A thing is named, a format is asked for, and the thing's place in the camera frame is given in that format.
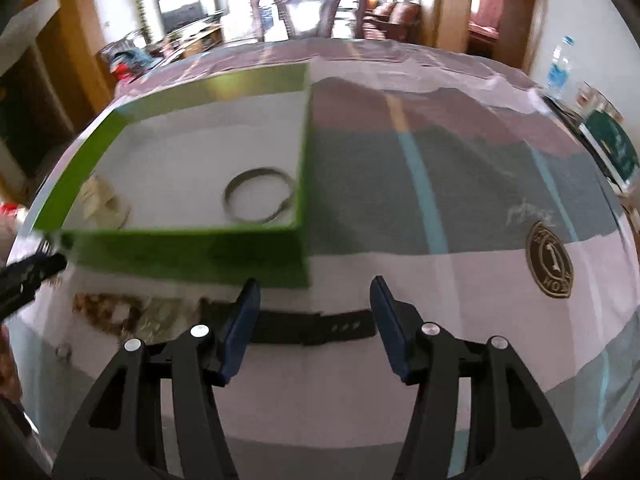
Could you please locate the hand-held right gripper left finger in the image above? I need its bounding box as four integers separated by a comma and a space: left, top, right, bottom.
52, 278, 262, 480

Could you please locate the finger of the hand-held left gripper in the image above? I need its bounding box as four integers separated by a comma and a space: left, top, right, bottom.
0, 251, 68, 318

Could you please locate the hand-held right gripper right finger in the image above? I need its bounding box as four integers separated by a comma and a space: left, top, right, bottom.
370, 276, 583, 480

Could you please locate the black watch strap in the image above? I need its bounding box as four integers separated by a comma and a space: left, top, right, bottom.
200, 297, 378, 347

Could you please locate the brown beaded bracelet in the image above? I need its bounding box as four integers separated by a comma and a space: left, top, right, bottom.
72, 291, 146, 337

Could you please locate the green cardboard box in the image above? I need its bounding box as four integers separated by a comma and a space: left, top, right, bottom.
32, 62, 313, 290

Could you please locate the beige hair clip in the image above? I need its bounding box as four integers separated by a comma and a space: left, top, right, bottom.
77, 177, 132, 227

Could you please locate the grey and white printed tablecloth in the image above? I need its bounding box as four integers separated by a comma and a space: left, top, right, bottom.
10, 37, 640, 480

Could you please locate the silver bangle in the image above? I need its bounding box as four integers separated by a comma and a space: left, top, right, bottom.
223, 166, 296, 225

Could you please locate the pile of clothes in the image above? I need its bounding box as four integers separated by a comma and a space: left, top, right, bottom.
99, 35, 162, 82

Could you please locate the dark green packet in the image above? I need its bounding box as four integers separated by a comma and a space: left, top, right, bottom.
582, 110, 639, 187

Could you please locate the black television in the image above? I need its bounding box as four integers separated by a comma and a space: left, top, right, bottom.
157, 0, 208, 33

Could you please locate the clear water bottle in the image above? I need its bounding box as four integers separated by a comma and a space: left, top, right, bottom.
545, 35, 574, 102

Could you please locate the brown leather sofa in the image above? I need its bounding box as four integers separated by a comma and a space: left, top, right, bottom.
365, 0, 422, 43

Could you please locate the silver sparkly bracelet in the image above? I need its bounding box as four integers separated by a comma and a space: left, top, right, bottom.
142, 299, 187, 341

